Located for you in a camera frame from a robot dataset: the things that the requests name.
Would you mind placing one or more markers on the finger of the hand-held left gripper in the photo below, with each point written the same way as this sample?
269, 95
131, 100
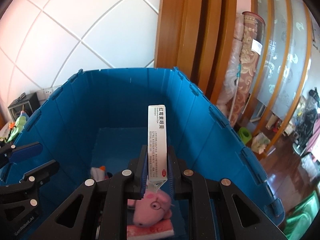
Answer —
45, 170
25, 151

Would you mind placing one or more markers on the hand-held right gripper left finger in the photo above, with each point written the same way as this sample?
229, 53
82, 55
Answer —
144, 180

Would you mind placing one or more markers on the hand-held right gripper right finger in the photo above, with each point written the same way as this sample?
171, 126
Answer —
171, 177

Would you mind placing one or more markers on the pink pig plush toy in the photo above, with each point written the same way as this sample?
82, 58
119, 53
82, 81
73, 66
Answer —
150, 210

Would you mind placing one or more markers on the long white ointment box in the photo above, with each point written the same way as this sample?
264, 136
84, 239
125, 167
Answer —
157, 142

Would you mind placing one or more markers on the small white orange plush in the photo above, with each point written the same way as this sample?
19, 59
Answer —
98, 172

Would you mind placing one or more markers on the pink white tissue pack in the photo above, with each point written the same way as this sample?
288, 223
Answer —
155, 230

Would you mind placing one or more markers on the blue plastic storage crate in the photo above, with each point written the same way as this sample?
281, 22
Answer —
112, 105

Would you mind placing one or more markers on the green plush toy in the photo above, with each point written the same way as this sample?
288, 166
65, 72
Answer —
17, 126

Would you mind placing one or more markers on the orange plush toy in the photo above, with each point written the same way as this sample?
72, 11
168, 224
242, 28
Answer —
11, 125

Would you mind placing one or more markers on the black box with metal clip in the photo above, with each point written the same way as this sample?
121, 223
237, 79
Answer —
22, 106

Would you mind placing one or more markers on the green rolled mat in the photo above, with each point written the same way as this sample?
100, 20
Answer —
245, 136

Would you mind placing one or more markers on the white plastic bag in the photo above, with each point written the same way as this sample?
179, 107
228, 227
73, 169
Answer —
260, 142

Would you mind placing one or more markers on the pink wrapped rolled mat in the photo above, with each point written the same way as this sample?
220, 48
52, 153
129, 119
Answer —
231, 72

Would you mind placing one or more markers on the green plastic bag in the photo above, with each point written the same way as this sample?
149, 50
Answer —
302, 220

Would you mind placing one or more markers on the rolled patterned carpet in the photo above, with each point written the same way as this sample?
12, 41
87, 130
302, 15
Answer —
250, 55

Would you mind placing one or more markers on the black plastic bag pile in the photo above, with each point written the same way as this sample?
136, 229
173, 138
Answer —
308, 120

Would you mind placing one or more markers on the frosted glass sliding door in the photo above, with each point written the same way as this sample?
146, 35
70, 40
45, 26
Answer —
282, 55

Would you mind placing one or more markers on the wooden door frame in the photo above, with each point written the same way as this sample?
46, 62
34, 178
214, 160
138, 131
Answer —
200, 30

